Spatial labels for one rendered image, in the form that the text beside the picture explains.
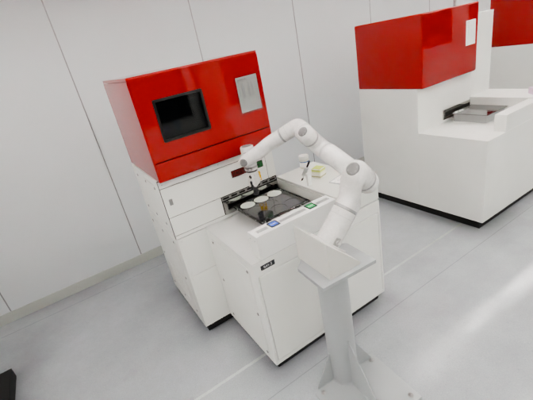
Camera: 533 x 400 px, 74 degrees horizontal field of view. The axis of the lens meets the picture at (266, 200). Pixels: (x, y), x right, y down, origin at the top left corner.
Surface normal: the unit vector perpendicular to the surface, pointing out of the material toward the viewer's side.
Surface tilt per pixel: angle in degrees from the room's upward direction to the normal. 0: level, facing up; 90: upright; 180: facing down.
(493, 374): 0
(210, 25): 90
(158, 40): 90
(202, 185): 90
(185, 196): 90
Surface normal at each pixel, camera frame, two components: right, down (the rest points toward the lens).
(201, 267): 0.53, 0.26
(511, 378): -0.18, -0.90
